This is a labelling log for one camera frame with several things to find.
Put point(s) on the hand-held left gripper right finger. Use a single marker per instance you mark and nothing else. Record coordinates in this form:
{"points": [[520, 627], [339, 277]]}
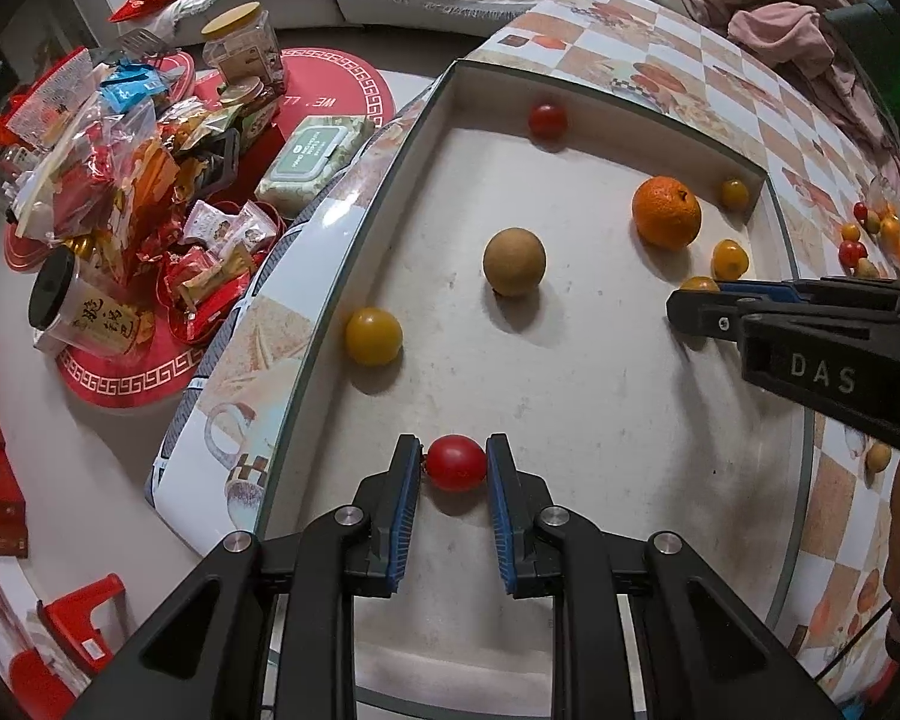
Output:
{"points": [[499, 521]]}

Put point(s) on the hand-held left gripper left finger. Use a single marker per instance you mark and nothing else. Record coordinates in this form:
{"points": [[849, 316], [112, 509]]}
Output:
{"points": [[403, 521]]}

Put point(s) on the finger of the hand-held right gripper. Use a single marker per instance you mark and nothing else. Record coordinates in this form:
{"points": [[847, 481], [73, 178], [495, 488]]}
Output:
{"points": [[765, 286], [709, 319]]}

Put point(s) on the small orange-yellow tomato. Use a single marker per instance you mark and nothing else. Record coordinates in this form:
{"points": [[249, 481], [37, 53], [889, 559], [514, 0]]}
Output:
{"points": [[729, 259], [697, 285]]}

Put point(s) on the small orange kumquat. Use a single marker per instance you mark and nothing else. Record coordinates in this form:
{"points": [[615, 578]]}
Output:
{"points": [[735, 193]]}

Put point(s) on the large orange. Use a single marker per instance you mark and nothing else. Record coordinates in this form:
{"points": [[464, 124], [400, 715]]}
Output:
{"points": [[666, 212]]}

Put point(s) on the shallow white tray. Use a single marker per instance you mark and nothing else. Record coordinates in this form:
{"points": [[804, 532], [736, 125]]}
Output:
{"points": [[607, 405]]}

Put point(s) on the large brown kiwi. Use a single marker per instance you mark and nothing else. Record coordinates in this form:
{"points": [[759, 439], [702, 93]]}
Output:
{"points": [[514, 262]]}

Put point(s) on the small yellow tomato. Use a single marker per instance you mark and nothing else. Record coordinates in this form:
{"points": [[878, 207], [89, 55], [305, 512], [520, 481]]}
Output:
{"points": [[850, 232]]}

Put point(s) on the bag of small tomatoes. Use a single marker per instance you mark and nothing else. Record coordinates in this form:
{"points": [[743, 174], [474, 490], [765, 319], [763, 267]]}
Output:
{"points": [[886, 195]]}

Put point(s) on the pile of pink clothes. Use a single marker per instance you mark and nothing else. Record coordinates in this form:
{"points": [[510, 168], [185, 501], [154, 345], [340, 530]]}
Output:
{"points": [[780, 22]]}

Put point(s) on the black device green light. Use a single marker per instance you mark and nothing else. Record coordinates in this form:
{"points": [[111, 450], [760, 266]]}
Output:
{"points": [[877, 45]]}

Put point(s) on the round red mat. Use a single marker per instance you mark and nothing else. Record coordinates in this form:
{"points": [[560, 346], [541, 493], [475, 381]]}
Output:
{"points": [[337, 82], [142, 381]]}

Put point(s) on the red plastic stool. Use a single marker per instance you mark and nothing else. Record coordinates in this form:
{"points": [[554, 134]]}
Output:
{"points": [[75, 615]]}

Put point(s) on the green wet wipes pack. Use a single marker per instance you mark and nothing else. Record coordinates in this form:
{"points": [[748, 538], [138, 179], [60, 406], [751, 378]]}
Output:
{"points": [[319, 161]]}

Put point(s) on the clear jar black lid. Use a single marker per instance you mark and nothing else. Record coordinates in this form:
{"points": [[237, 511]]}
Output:
{"points": [[82, 307]]}

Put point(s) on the small jar brown lid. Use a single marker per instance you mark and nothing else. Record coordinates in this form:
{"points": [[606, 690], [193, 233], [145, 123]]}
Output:
{"points": [[249, 106]]}

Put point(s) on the pile of snack packets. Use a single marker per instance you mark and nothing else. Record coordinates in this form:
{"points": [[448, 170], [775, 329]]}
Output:
{"points": [[120, 165]]}

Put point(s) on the clear jar yellow lid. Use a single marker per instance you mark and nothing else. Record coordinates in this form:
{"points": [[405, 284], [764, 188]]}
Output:
{"points": [[240, 45]]}

